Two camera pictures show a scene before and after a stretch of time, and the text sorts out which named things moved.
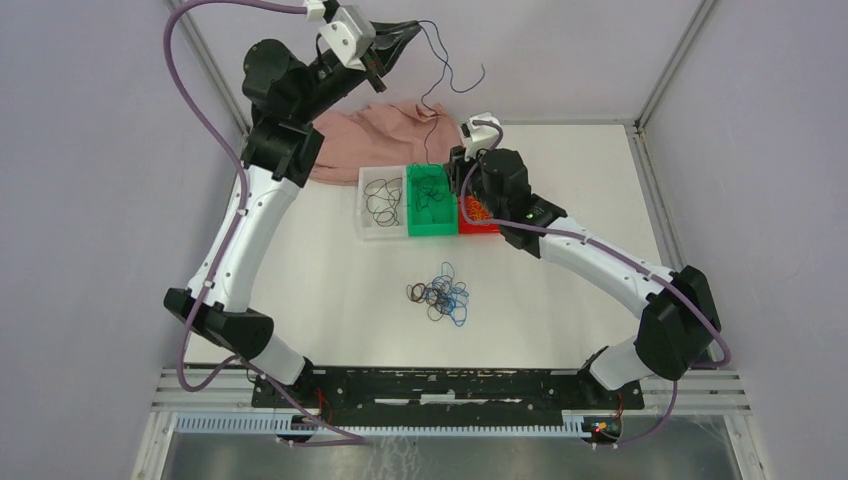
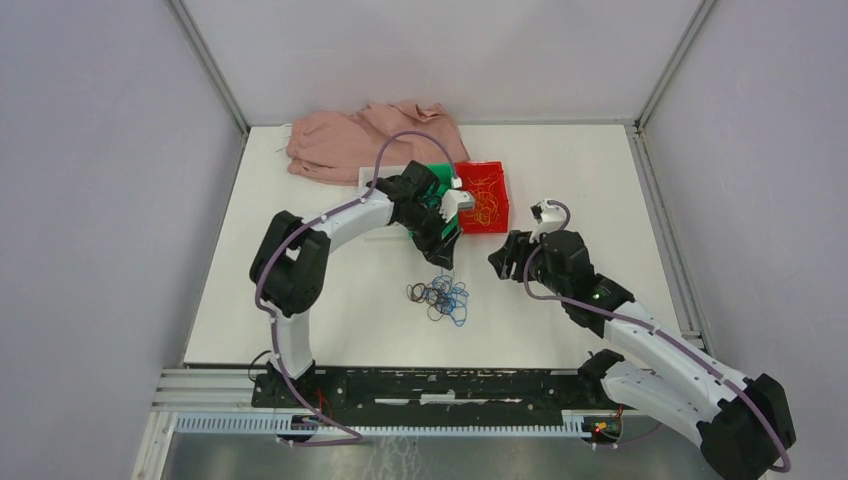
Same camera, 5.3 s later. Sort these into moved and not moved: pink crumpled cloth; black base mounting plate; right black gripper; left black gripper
Moved: left black gripper; right black gripper
Not moved: pink crumpled cloth; black base mounting plate
